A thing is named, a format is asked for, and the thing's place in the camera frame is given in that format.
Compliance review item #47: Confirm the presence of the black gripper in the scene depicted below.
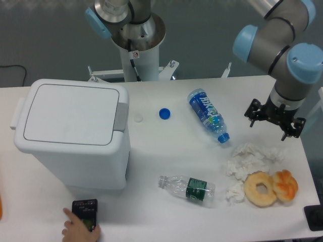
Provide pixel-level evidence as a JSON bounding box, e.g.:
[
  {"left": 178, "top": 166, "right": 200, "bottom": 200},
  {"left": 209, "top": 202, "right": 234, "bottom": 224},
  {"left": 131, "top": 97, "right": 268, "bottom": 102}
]
[{"left": 244, "top": 95, "right": 306, "bottom": 141}]

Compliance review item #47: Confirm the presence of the blue labelled water bottle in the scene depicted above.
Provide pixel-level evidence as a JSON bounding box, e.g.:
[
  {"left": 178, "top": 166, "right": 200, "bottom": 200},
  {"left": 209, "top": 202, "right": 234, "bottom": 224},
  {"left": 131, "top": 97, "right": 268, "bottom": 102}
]
[{"left": 187, "top": 88, "right": 230, "bottom": 144}]

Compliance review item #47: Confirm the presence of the white plastic trash can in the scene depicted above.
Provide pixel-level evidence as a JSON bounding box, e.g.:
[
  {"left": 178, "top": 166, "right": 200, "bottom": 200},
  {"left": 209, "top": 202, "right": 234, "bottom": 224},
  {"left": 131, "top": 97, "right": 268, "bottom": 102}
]
[{"left": 14, "top": 79, "right": 131, "bottom": 190}]

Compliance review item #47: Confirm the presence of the black smartphone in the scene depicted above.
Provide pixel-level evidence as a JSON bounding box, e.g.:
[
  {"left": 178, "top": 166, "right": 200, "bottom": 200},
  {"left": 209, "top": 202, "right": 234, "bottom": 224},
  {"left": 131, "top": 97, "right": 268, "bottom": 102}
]
[{"left": 72, "top": 199, "right": 98, "bottom": 232}]

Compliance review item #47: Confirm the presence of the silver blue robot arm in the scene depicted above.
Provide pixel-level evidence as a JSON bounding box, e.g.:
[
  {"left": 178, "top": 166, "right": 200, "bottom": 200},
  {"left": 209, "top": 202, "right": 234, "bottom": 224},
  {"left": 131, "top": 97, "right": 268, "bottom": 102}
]
[{"left": 85, "top": 1, "right": 322, "bottom": 138}]

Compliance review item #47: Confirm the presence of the person's hand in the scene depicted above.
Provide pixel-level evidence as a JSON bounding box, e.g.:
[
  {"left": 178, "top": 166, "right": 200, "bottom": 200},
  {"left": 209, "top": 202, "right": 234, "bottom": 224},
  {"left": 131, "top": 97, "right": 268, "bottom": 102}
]
[{"left": 62, "top": 208, "right": 101, "bottom": 242}]

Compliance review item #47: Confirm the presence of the large crumpled white tissue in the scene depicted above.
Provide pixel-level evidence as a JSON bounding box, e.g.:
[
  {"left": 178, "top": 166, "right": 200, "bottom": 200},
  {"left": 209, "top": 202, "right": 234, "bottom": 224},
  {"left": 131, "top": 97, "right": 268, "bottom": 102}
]
[{"left": 225, "top": 143, "right": 288, "bottom": 181}]

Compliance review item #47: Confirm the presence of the orange twisted bread roll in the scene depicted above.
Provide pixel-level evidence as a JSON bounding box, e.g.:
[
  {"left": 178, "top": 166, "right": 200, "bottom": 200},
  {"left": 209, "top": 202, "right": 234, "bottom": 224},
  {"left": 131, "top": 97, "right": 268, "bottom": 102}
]
[{"left": 273, "top": 169, "right": 298, "bottom": 202}]

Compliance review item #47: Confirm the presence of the small crumpled white tissue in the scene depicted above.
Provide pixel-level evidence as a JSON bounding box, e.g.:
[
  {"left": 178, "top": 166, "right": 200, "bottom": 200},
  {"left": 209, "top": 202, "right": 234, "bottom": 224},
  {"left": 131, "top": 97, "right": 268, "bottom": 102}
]
[{"left": 226, "top": 181, "right": 245, "bottom": 205}]

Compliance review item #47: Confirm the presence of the black device at edge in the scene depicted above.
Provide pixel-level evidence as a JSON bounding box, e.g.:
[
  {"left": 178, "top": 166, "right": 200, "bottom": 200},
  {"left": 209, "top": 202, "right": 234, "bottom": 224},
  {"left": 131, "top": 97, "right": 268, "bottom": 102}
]
[{"left": 304, "top": 205, "right": 323, "bottom": 231}]

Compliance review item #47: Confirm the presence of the clear green labelled bottle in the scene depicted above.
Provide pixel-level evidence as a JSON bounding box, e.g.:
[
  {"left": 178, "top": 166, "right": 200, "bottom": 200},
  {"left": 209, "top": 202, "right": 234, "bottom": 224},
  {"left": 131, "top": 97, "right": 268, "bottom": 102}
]
[{"left": 158, "top": 175, "right": 215, "bottom": 204}]

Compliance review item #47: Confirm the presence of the blue bottle cap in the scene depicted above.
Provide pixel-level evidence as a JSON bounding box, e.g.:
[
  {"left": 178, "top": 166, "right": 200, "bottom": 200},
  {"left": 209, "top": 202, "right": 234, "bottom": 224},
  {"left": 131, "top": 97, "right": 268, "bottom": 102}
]
[{"left": 158, "top": 108, "right": 171, "bottom": 120}]

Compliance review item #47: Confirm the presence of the white bottle cap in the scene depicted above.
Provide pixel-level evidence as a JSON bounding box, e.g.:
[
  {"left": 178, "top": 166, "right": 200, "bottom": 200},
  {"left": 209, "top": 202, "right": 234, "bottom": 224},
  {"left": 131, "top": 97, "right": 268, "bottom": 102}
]
[{"left": 133, "top": 113, "right": 143, "bottom": 123}]

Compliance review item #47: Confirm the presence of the orange object at edge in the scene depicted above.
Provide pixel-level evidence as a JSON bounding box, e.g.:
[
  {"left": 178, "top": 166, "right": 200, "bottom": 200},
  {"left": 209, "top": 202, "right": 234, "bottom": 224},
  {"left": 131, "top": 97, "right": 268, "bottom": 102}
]
[{"left": 0, "top": 196, "right": 3, "bottom": 220}]

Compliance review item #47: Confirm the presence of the plain ring doughnut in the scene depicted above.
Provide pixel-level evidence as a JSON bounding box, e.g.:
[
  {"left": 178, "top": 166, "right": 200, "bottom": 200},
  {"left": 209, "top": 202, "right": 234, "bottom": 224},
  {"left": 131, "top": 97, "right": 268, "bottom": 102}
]
[{"left": 244, "top": 172, "right": 277, "bottom": 207}]

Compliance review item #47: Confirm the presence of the white metal base frame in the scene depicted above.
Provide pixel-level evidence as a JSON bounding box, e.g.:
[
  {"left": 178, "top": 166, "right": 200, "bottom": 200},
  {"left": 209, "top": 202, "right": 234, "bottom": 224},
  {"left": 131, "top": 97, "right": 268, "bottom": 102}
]
[{"left": 87, "top": 59, "right": 233, "bottom": 83}]

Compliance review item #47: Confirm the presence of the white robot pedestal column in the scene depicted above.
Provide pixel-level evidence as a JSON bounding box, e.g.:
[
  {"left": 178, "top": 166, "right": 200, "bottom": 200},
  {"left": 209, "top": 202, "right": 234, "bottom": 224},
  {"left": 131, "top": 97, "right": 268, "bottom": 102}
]
[{"left": 112, "top": 13, "right": 166, "bottom": 82}]

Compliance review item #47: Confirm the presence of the black floor cable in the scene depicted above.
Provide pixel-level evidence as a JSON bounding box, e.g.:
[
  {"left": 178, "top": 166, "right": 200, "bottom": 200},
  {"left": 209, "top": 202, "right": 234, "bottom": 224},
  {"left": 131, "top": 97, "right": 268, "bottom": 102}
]
[{"left": 0, "top": 65, "right": 27, "bottom": 88}]

